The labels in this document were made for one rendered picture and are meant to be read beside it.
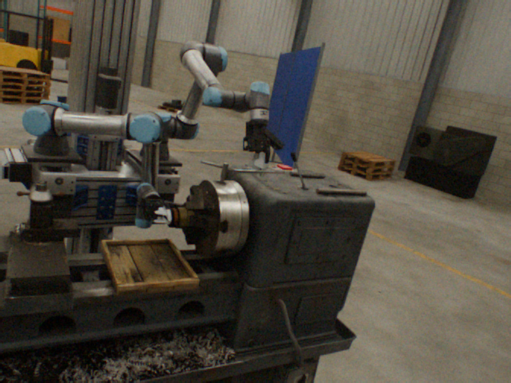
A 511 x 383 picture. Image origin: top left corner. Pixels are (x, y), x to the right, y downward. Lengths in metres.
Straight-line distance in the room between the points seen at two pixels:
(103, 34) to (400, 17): 11.15
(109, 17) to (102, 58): 0.19
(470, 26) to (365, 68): 2.97
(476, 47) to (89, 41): 10.48
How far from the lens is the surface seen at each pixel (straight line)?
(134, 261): 1.66
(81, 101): 2.13
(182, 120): 2.10
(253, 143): 1.53
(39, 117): 1.78
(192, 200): 1.62
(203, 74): 1.70
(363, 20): 13.35
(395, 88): 12.27
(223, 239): 1.53
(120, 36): 2.17
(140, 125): 1.68
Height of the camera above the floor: 1.67
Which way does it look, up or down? 16 degrees down
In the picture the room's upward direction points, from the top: 12 degrees clockwise
